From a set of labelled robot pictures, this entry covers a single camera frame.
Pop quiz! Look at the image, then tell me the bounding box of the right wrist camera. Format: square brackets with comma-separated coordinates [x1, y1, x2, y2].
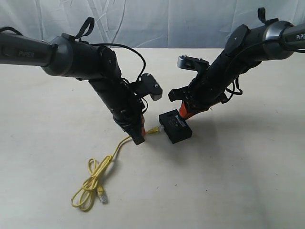
[177, 55, 210, 73]

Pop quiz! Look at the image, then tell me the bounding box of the small black network box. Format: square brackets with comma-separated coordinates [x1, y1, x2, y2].
[159, 110, 193, 144]

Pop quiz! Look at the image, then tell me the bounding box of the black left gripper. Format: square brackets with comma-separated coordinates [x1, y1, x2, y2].
[89, 78, 146, 145]

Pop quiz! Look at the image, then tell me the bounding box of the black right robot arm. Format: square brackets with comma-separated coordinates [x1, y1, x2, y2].
[168, 20, 305, 119]

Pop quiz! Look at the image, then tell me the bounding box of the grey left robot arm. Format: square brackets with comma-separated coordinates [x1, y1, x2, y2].
[0, 31, 144, 145]

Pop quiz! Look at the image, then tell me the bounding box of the black left camera cable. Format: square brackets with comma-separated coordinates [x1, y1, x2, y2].
[0, 16, 150, 117]

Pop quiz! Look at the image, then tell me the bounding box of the white backdrop cloth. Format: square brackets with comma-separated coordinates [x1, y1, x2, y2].
[0, 0, 305, 48]

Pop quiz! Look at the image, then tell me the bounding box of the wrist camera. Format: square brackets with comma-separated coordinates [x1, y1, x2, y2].
[131, 73, 163, 101]
[177, 55, 210, 73]

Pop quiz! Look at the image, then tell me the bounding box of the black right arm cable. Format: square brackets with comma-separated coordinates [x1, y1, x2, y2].
[220, 7, 305, 104]

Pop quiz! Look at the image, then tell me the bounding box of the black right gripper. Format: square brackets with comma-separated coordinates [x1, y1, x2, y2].
[168, 54, 241, 120]

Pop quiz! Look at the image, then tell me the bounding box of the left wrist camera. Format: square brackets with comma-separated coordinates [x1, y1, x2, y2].
[131, 73, 163, 101]

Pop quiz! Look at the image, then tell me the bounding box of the yellow ethernet cable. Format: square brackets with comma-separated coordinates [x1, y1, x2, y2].
[71, 125, 165, 212]

